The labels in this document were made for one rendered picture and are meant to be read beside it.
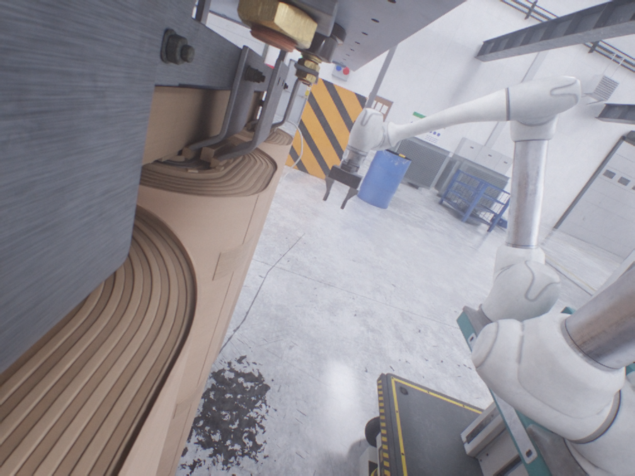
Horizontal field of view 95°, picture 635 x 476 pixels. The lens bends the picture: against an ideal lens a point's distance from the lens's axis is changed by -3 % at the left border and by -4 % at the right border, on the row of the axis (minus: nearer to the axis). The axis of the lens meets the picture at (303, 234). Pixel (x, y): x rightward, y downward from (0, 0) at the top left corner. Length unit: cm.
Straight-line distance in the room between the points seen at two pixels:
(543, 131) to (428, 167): 784
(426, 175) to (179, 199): 884
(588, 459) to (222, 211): 79
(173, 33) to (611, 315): 65
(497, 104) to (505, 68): 1444
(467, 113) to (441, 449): 115
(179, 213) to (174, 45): 19
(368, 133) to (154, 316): 109
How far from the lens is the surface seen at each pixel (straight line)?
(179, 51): 23
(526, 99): 114
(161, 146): 41
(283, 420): 151
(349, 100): 538
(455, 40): 1476
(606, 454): 83
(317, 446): 151
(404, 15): 53
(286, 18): 20
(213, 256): 42
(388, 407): 134
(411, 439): 132
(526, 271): 114
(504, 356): 71
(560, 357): 68
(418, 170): 897
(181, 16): 25
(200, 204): 36
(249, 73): 47
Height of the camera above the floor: 121
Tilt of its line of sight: 24 degrees down
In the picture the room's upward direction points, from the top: 22 degrees clockwise
